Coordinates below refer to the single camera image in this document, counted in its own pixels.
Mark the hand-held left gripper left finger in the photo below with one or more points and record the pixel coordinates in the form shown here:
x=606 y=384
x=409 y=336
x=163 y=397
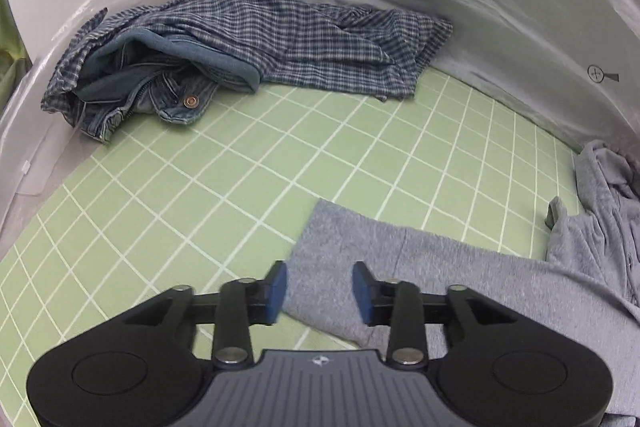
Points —
x=277 y=292

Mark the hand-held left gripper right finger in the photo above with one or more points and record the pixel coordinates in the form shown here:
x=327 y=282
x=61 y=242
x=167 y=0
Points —
x=362 y=294

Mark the grey hoodie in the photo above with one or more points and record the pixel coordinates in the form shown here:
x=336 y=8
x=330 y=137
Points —
x=500 y=287

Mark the green grid mat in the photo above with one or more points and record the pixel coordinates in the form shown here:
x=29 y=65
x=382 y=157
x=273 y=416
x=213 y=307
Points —
x=250 y=157

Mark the blue plaid shirt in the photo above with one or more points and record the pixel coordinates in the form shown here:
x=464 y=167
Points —
x=325 y=42

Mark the blue denim jeans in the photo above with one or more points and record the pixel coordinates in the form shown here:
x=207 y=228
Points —
x=120 y=77

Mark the clear plastic sheet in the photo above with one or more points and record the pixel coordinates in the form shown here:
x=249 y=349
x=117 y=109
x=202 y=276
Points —
x=30 y=132

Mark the green cloth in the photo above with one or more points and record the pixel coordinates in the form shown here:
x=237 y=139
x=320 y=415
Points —
x=7 y=57

